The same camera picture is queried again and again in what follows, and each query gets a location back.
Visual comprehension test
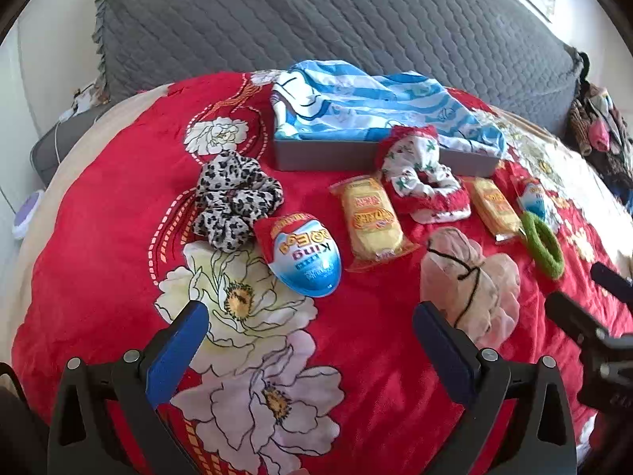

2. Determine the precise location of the green hair tie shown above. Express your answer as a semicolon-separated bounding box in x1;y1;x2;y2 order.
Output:
520;211;565;279

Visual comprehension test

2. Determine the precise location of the grey cushioned stool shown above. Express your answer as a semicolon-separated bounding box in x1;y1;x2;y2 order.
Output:
30;106;112;189

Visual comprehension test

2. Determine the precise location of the leopard print scrunchie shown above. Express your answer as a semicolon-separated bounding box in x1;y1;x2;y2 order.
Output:
193;152;285;251

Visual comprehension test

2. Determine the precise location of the red and white floral scrunchie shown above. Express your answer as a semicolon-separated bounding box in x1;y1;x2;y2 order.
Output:
374;125;472;223

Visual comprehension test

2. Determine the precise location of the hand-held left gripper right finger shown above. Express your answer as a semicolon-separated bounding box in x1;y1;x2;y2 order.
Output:
413;302;578;475

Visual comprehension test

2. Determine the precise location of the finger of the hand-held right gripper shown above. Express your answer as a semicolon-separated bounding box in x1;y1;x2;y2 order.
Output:
544;291;611;352
591;262;633;302

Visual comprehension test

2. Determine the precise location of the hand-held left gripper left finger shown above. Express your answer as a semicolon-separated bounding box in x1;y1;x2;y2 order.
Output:
47;301;209;475

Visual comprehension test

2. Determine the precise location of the beige sheer scrunchie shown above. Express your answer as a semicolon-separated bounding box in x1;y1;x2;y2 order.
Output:
419;228;521;350

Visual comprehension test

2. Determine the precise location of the grey storage box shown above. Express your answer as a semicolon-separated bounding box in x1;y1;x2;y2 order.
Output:
273;131;505;179

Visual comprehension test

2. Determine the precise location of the purple and white round device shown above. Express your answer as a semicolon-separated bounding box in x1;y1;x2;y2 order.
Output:
12;192;43;241

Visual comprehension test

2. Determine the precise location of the black hair tie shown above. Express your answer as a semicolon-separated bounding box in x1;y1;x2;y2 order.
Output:
426;246;483;327

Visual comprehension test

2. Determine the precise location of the yellow snack cake packet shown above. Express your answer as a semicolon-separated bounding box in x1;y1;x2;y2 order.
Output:
329;175;420;272
467;177;525;244

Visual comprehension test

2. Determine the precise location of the pile of clothes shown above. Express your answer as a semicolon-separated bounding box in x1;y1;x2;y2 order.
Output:
566;52;633;194

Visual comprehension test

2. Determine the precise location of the blue and red toy egg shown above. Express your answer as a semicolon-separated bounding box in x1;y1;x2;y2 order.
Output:
515;178;550;221
253;213;342;299

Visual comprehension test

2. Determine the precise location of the blue striped cloth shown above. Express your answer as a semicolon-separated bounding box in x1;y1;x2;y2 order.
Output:
271;59;508;156

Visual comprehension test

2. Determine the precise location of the white cable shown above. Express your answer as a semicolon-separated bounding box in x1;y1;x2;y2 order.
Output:
53;109;82;164

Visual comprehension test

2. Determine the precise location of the grey quilted sofa cover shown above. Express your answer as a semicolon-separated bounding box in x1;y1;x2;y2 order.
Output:
91;0;591;139

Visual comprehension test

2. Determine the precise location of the red floral blanket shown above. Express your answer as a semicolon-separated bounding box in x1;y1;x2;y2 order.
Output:
10;72;629;475

